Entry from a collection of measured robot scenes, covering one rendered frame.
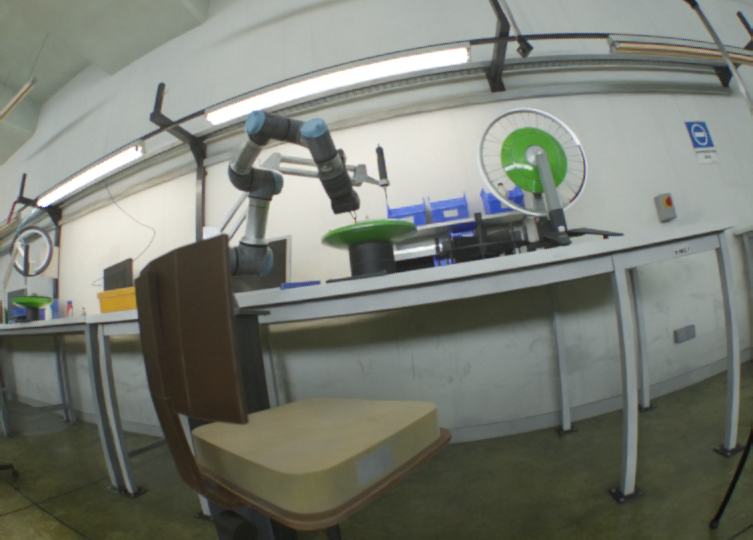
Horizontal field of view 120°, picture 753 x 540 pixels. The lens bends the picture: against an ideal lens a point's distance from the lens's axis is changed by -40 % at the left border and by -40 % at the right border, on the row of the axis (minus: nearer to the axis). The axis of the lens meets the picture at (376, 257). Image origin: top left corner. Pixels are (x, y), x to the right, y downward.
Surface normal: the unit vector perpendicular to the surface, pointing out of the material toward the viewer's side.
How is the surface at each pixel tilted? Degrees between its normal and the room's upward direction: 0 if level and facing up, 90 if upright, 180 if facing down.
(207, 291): 90
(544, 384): 90
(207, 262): 90
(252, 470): 90
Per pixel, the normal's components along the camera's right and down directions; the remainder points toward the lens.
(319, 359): -0.19, -0.14
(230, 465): -0.60, -0.05
